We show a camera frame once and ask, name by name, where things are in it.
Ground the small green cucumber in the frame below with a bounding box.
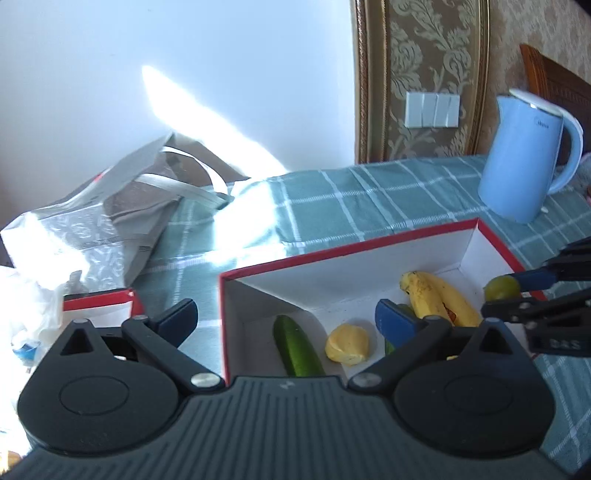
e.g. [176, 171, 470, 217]
[384, 302, 416, 356]

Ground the green tomato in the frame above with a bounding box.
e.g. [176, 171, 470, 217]
[483, 275, 522, 301]

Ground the light blue electric kettle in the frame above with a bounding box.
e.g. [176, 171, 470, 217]
[478, 89, 585, 224]

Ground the large dark green cucumber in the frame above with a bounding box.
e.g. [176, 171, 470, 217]
[272, 315, 326, 378]

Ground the grey patterned tote bag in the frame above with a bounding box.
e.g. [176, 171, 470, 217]
[0, 131, 252, 296]

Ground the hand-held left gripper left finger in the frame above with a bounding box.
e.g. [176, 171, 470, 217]
[58, 298, 227, 395]

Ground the white wall switch panel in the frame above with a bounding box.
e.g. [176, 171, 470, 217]
[405, 91, 461, 127]

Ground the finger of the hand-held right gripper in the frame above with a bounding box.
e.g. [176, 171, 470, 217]
[505, 237, 591, 292]
[481, 288, 591, 328]

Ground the green checked tablecloth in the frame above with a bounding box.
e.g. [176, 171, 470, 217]
[134, 154, 591, 462]

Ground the red cardboard box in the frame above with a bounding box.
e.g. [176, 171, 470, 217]
[218, 218, 548, 384]

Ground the blue white wrapper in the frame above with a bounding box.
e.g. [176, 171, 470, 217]
[13, 339, 38, 366]

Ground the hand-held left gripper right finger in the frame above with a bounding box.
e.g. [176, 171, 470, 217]
[347, 299, 525, 393]

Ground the white plastic bag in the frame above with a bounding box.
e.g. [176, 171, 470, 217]
[0, 265, 65, 370]

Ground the small red white box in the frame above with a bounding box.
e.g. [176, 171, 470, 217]
[62, 288, 146, 326]

